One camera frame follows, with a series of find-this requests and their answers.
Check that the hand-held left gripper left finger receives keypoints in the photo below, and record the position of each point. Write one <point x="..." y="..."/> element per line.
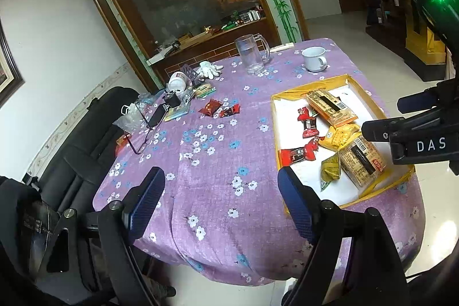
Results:
<point x="147" y="198"/>

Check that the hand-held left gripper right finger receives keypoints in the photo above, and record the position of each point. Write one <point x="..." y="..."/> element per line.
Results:
<point x="296" y="202"/>

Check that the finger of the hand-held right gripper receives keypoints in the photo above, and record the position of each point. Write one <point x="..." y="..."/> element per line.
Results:
<point x="376" y="130"/>
<point x="416" y="101"/>

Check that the white tray with yellow tape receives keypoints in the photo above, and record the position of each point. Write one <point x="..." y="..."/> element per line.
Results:
<point x="301" y="174"/>

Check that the orange biscuit packet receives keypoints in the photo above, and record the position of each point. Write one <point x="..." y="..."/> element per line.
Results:
<point x="362" y="159"/>
<point x="330" y="105"/>

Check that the yellow chips packet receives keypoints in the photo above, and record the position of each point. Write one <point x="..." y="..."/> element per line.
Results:
<point x="340" y="135"/>

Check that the small yellow green snack packet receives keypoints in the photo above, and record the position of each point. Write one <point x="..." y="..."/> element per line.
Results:
<point x="330" y="171"/>

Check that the black red candy packet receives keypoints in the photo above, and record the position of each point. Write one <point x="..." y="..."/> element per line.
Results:
<point x="310" y="128"/>

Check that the gold cabinet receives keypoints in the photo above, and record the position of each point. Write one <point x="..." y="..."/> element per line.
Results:
<point x="426" y="48"/>

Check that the orange red packet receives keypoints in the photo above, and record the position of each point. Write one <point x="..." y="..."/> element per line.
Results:
<point x="122" y="144"/>

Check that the black eyeglasses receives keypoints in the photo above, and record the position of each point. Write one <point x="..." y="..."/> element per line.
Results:
<point x="148" y="125"/>

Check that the purple floral tablecloth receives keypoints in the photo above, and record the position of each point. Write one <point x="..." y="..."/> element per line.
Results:
<point x="215" y="166"/>

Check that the clear plastic bag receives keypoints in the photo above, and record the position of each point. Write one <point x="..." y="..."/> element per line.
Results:
<point x="131" y="117"/>

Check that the black phone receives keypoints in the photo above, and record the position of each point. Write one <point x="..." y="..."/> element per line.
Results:
<point x="156" y="116"/>

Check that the black leather sofa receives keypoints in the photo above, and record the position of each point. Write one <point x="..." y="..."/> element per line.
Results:
<point x="82" y="141"/>

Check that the teal booklet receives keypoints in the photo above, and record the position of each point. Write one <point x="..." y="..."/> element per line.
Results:
<point x="179" y="113"/>

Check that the white face mask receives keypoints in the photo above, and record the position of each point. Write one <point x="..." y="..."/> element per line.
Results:
<point x="124" y="109"/>

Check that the white enamel mug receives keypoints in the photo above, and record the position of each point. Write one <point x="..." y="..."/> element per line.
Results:
<point x="313" y="58"/>

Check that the small black box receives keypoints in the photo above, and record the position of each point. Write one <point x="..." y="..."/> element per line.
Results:
<point x="172" y="101"/>

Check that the white plastic jar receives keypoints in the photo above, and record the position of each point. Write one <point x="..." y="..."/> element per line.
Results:
<point x="177" y="82"/>

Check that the green flat packet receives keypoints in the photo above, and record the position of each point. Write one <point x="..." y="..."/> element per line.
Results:
<point x="204" y="90"/>

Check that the dark grey plastic piece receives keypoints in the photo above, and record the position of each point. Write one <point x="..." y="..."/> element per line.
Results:
<point x="188" y="71"/>

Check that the white work glove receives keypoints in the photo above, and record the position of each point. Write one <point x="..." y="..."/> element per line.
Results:
<point x="209" y="69"/>

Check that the clear glass mug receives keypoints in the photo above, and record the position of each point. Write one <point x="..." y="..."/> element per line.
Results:
<point x="251" y="55"/>

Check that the row of small bottles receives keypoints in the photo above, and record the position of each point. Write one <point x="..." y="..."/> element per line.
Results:
<point x="249" y="15"/>

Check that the green toy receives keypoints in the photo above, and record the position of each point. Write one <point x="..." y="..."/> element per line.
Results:
<point x="229" y="25"/>

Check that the framed wall picture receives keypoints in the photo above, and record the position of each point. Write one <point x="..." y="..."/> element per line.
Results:
<point x="9" y="69"/>

